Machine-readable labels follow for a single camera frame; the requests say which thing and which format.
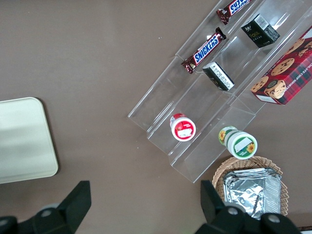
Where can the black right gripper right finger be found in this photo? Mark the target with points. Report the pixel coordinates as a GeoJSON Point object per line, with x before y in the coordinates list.
{"type": "Point", "coordinates": [219, 217]}

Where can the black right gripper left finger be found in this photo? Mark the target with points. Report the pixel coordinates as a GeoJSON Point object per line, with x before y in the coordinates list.
{"type": "Point", "coordinates": [73, 207]}

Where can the light wicker basket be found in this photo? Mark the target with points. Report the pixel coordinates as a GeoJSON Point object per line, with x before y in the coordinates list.
{"type": "Point", "coordinates": [246, 162]}

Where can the cream plastic tray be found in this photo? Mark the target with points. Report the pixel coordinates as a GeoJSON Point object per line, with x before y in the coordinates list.
{"type": "Point", "coordinates": [24, 139]}

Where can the stacked aluminium foil trays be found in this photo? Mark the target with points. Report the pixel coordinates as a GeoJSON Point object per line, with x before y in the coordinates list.
{"type": "Point", "coordinates": [251, 192]}

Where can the green lid yogurt cup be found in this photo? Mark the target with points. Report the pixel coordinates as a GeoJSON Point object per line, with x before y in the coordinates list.
{"type": "Point", "coordinates": [243, 145]}

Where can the red lid yogurt cup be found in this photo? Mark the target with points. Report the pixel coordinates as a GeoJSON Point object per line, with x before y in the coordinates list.
{"type": "Point", "coordinates": [183, 130]}

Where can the clear acrylic stepped display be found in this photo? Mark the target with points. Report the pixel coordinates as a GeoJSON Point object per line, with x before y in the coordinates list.
{"type": "Point", "coordinates": [209, 109]}

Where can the small black carton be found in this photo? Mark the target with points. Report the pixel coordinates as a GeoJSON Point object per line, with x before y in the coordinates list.
{"type": "Point", "coordinates": [259, 31]}
{"type": "Point", "coordinates": [219, 76]}

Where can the red tartan cookie box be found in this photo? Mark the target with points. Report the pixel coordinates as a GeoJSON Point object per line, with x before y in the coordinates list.
{"type": "Point", "coordinates": [285, 70]}

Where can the Snickers chocolate bar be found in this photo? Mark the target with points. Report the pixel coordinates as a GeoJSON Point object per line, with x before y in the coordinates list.
{"type": "Point", "coordinates": [204, 50]}
{"type": "Point", "coordinates": [234, 9]}

